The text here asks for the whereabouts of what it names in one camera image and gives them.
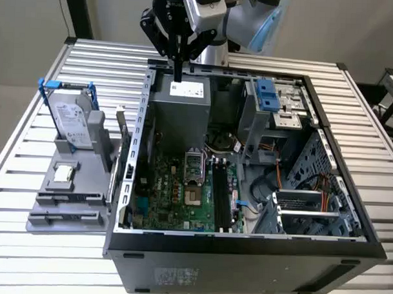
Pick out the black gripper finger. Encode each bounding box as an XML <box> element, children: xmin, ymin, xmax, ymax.
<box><xmin>177</xmin><ymin>28</ymin><xmax>218</xmax><ymax>84</ymax></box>
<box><xmin>137</xmin><ymin>8</ymin><xmax>181</xmax><ymax>83</ymax></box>

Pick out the blue plastic drive latch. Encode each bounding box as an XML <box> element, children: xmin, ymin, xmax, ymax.
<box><xmin>255</xmin><ymin>78</ymin><xmax>281</xmax><ymax>112</ymax></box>

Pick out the black open PC case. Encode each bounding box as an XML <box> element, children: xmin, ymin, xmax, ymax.
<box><xmin>101</xmin><ymin>56</ymin><xmax>393</xmax><ymax>294</ymax></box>

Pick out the black round cooling fan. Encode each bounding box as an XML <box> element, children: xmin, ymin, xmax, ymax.
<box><xmin>206</xmin><ymin>128</ymin><xmax>242</xmax><ymax>153</ymax></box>

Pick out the perforated metal disk cage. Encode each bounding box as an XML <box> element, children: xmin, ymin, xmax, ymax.
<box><xmin>254</xmin><ymin>126</ymin><xmax>368</xmax><ymax>238</ymax></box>

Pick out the aluminium side table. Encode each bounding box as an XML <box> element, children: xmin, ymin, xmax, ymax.
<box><xmin>374</xmin><ymin>67</ymin><xmax>393</xmax><ymax>142</ymax></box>

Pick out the hard disk in blue carrier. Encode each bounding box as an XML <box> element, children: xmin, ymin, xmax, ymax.
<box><xmin>34</xmin><ymin>77</ymin><xmax>101</xmax><ymax>151</ymax></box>

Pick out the CPU socket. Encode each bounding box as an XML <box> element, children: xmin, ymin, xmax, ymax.
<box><xmin>183</xmin><ymin>183</ymin><xmax>205</xmax><ymax>206</ymax></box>

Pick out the metal socket cover frame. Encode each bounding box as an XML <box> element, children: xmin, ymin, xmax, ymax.
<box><xmin>183</xmin><ymin>148</ymin><xmax>207</xmax><ymax>184</ymax></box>

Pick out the orange wire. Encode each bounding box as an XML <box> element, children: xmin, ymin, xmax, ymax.
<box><xmin>274</xmin><ymin>139</ymin><xmax>285</xmax><ymax>191</ymax></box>

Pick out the black RAM slot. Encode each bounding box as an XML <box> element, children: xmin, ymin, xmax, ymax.
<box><xmin>217</xmin><ymin>160</ymin><xmax>232</xmax><ymax>230</ymax></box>
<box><xmin>210</xmin><ymin>160</ymin><xmax>225</xmax><ymax>229</ymax></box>
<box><xmin>214</xmin><ymin>160</ymin><xmax>228</xmax><ymax>230</ymax></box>

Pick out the grey plastic parts rack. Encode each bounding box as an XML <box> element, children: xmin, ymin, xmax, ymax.
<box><xmin>25</xmin><ymin>107</ymin><xmax>123</xmax><ymax>237</ymax></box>

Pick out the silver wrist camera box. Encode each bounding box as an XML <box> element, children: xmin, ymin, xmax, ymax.
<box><xmin>182</xmin><ymin>0</ymin><xmax>227</xmax><ymax>32</ymax></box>

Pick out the green motherboard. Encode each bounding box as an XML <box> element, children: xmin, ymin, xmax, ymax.
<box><xmin>130</xmin><ymin>151</ymin><xmax>248</xmax><ymax>235</ymax></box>

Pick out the black looped cable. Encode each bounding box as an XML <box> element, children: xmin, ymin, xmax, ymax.
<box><xmin>248</xmin><ymin>174</ymin><xmax>279</xmax><ymax>217</ymax></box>

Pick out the grey power supply unit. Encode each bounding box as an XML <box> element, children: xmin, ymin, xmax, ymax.
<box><xmin>148</xmin><ymin>73</ymin><xmax>213</xmax><ymax>155</ymax></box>

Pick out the silver CPU chip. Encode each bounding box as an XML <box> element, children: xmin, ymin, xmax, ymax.
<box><xmin>52</xmin><ymin>164</ymin><xmax>76</xmax><ymax>184</ymax></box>

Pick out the yellow white wire bundle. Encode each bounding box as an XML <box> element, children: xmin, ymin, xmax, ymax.
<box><xmin>204</xmin><ymin>143</ymin><xmax>238</xmax><ymax>156</ymax></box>

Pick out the grey metal drive bay cage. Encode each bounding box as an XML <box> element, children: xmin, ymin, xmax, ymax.
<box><xmin>239</xmin><ymin>76</ymin><xmax>316</xmax><ymax>166</ymax></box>

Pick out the thin metal locking lever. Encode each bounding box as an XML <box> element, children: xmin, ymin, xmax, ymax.
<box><xmin>199</xmin><ymin>148</ymin><xmax>213</xmax><ymax>187</ymax></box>

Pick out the blue flat data cable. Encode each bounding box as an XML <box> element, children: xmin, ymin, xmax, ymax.
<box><xmin>233</xmin><ymin>199</ymin><xmax>263</xmax><ymax>215</ymax></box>

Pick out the graphics card with metal bracket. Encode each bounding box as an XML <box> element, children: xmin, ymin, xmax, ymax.
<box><xmin>106</xmin><ymin>103</ymin><xmax>135</xmax><ymax>213</ymax></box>

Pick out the red yellow wire bundle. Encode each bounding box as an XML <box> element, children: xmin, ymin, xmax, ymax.
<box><xmin>312</xmin><ymin>173</ymin><xmax>332</xmax><ymax>214</ymax></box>

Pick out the black frame post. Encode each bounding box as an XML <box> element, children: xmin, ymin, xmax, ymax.
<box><xmin>60</xmin><ymin>0</ymin><xmax>95</xmax><ymax>41</ymax></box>

